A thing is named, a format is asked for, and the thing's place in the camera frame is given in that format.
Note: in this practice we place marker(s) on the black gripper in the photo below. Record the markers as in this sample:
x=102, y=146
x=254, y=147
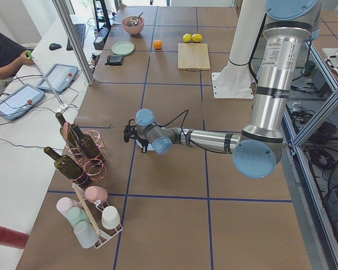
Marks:
x=143, y=142

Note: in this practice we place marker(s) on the metal scoop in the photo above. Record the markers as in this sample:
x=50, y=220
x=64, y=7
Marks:
x=134, y=20

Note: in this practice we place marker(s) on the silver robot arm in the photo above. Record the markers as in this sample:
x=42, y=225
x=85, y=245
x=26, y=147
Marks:
x=261, y=64

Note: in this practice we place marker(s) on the light green plate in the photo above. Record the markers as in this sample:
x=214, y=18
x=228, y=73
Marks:
x=123, y=48

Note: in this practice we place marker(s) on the person's hand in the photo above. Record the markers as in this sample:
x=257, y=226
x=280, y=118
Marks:
x=25, y=58

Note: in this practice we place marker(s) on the dark wine bottle upper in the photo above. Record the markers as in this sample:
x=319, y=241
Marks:
x=86, y=144

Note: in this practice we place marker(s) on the dark wine bottle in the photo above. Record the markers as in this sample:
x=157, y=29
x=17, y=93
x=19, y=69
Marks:
x=86, y=144
x=68, y=167
x=66, y=132

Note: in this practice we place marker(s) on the pink cup on rack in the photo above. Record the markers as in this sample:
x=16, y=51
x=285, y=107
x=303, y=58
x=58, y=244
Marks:
x=94, y=193

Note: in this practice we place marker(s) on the dark wine bottle lower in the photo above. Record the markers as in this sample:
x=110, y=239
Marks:
x=68, y=167

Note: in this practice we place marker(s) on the metal reaching stick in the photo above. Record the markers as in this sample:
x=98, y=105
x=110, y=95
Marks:
x=63, y=106

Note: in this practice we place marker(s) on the folded grey cloth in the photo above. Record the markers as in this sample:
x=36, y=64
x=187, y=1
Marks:
x=114, y=60

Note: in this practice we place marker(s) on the white cup on rack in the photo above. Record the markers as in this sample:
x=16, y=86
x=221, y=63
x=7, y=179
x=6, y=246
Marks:
x=110, y=218

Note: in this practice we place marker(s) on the orange fruit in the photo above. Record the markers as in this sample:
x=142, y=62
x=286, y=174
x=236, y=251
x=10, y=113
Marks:
x=157, y=44

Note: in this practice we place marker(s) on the pale green cup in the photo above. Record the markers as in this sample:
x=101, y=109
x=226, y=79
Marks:
x=74, y=215

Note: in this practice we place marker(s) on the pale pink cup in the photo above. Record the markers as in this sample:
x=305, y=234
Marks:
x=64, y=204

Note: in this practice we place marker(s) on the far teach pendant tablet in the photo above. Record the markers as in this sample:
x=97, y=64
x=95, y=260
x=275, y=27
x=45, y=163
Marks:
x=60, y=76

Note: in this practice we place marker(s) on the teach pendant tablet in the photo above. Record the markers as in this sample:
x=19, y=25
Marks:
x=60, y=76
x=20, y=102

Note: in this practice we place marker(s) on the bamboo cutting board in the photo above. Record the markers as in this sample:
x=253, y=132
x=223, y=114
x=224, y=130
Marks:
x=193, y=56

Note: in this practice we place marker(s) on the light grey cup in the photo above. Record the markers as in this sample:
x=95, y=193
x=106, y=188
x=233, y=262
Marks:
x=85, y=234

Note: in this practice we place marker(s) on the pink bowl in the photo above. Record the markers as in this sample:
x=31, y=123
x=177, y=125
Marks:
x=133, y=29

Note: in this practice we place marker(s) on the lower yellow lemon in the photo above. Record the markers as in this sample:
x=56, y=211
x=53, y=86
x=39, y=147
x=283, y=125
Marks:
x=187, y=38

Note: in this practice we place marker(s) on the yellow lemon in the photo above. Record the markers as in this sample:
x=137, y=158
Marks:
x=197, y=38
x=187, y=38

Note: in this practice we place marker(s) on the upper yellow lemon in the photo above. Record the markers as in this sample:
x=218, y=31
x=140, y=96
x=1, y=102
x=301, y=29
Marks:
x=197, y=38

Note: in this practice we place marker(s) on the near teach pendant tablet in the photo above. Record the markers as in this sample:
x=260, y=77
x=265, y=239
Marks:
x=20, y=102

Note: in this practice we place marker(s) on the black computer mouse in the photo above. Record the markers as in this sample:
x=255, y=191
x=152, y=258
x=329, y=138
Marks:
x=54, y=46

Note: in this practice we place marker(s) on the red cylinder bottle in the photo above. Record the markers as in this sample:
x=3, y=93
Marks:
x=12, y=238

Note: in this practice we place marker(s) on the copper wire bottle rack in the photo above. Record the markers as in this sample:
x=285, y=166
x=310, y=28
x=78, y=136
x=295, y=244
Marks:
x=95, y=169

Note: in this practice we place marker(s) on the wooden rack handle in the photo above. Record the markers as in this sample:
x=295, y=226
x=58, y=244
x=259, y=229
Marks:
x=82, y=200

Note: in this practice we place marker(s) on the white wire cup rack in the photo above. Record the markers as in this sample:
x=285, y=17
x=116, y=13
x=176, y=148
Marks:
x=106, y=234

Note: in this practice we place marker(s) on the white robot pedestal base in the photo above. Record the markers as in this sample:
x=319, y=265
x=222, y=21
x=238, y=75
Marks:
x=234, y=81

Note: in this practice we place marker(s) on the aluminium frame post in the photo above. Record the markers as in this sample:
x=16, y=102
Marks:
x=67, y=23

